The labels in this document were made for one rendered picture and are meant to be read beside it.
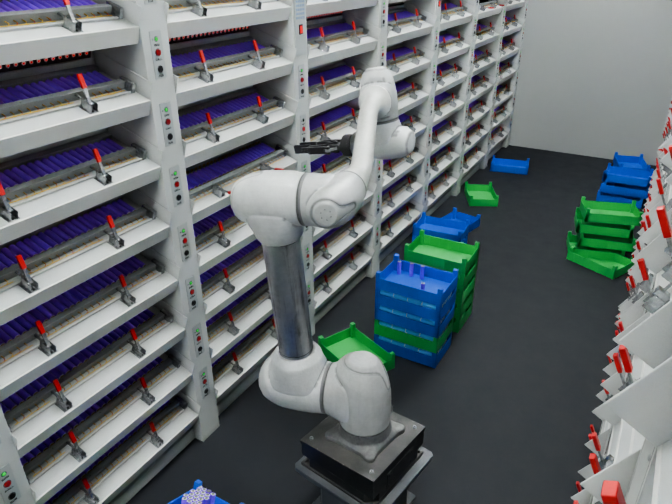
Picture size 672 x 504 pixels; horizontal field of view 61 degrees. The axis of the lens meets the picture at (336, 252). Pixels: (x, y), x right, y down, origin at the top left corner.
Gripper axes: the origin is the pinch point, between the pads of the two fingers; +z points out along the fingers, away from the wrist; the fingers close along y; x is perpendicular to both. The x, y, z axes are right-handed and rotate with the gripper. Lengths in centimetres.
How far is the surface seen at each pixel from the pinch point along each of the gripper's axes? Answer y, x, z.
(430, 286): 40, -73, -23
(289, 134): 14.9, 2.1, 16.8
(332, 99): 42.8, 9.7, 12.0
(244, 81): -13.5, 26.3, 9.5
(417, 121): 153, -24, 24
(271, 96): 14.6, 17.1, 21.5
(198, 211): -42.6, -8.7, 15.5
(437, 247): 77, -71, -12
